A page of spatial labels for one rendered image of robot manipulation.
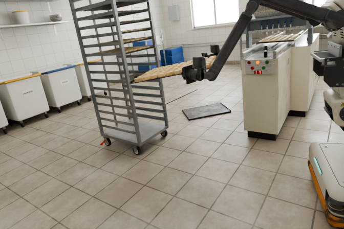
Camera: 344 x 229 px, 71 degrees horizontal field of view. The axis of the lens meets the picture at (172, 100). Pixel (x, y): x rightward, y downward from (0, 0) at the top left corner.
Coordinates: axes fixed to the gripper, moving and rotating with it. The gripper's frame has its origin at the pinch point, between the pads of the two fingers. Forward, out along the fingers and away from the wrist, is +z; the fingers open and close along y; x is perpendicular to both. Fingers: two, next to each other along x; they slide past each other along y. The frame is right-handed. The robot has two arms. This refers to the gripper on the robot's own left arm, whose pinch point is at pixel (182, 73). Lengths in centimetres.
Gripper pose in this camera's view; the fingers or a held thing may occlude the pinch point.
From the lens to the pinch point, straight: 146.9
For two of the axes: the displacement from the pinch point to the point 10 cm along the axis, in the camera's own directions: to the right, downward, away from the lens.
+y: 2.2, 9.3, 2.8
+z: -4.4, -1.6, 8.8
